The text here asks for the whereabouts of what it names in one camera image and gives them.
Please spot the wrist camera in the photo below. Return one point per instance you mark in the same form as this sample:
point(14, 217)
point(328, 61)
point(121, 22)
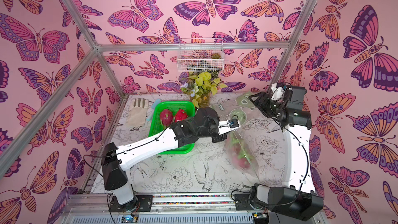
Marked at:
point(227, 126)
point(277, 92)

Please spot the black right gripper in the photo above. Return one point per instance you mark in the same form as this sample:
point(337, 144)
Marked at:
point(261, 102)

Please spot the white wire wall basket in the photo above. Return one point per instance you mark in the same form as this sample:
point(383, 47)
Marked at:
point(200, 55)

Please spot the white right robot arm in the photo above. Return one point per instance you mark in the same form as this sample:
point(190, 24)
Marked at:
point(297, 197)

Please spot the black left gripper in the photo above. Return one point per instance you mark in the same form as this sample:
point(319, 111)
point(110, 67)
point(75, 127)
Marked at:
point(219, 138)

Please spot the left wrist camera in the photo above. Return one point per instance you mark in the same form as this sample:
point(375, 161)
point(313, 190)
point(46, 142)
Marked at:
point(227, 126)

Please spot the potted green leafy plant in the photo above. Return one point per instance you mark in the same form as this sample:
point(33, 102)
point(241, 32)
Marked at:
point(200, 86)

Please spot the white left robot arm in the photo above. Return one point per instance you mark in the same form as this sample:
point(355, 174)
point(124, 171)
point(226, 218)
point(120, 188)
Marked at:
point(116, 161)

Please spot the green plastic basket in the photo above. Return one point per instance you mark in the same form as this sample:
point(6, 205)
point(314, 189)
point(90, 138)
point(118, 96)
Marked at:
point(173, 106)

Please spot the clear zip-top bag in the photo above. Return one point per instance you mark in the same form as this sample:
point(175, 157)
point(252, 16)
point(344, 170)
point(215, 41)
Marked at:
point(235, 105)

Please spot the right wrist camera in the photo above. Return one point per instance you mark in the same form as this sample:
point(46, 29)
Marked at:
point(277, 92)

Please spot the red dragon fruit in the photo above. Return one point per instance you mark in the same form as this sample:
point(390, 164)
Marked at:
point(166, 118)
point(180, 115)

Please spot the beige green work glove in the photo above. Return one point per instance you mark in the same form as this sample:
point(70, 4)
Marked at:
point(137, 112)

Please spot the aluminium frame post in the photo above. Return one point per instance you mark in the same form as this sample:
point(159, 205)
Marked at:
point(73, 8)

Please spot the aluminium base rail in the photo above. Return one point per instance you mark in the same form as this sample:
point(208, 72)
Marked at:
point(195, 208)

